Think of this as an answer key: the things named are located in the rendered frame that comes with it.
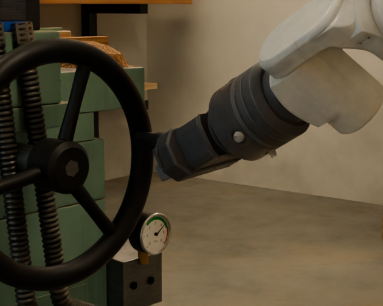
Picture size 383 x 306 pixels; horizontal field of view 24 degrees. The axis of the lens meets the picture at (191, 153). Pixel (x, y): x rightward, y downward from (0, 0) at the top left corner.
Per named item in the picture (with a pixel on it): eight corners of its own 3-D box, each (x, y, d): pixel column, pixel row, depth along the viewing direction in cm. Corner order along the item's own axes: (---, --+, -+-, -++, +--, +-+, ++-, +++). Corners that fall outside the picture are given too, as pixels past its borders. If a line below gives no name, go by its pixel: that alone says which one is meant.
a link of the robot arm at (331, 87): (298, 171, 93) (381, 126, 86) (224, 112, 89) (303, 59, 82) (314, 98, 101) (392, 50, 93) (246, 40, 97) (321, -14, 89)
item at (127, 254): (124, 314, 130) (124, 262, 129) (72, 295, 139) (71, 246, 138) (165, 301, 136) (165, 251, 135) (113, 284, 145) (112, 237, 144)
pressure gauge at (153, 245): (141, 271, 128) (140, 217, 127) (123, 266, 131) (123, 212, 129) (172, 262, 133) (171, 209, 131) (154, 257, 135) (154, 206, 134)
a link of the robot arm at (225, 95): (175, 204, 96) (248, 161, 88) (139, 125, 98) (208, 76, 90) (247, 181, 106) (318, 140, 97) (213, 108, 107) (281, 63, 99)
